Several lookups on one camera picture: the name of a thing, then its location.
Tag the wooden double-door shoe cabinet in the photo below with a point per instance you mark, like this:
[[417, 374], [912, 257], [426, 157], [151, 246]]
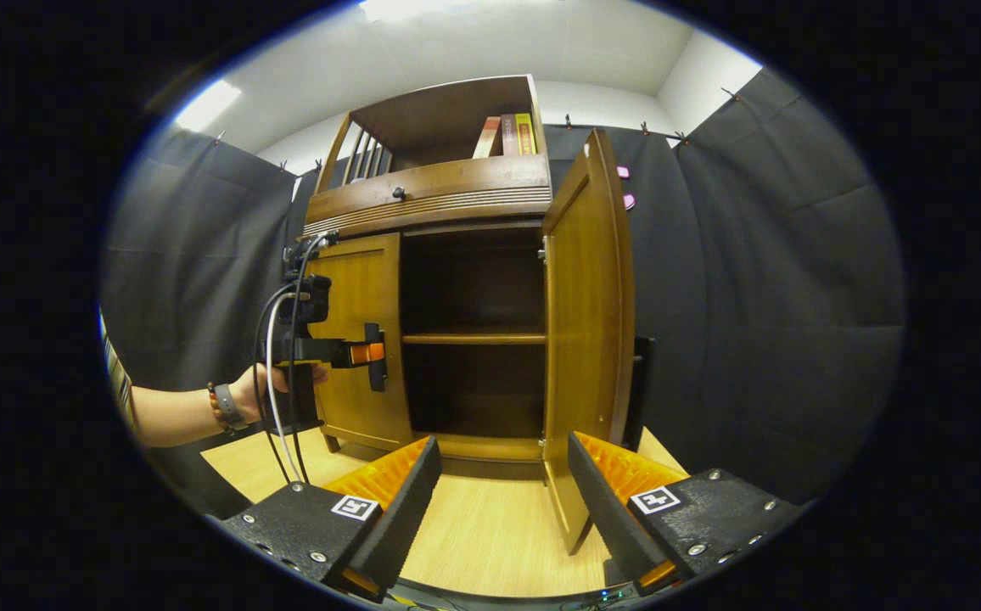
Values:
[[456, 191]]

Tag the wooden shoe cabinet door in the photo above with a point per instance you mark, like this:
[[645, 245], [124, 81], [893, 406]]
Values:
[[355, 288], [584, 339]]

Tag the grey wristband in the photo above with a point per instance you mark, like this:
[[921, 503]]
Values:
[[230, 407]]

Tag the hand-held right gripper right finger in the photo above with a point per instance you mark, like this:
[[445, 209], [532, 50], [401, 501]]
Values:
[[605, 518]]

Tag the yellow book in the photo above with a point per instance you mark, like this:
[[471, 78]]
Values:
[[525, 133]]

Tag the person's striped shirt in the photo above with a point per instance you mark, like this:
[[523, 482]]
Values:
[[117, 373]]

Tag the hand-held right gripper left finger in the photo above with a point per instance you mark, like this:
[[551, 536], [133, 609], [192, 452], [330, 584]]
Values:
[[401, 518]]

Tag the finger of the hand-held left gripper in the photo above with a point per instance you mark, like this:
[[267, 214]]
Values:
[[365, 353]]

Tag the square ceiling light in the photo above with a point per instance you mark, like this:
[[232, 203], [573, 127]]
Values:
[[207, 105]]

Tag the tan and red book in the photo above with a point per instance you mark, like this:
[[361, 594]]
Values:
[[487, 138]]

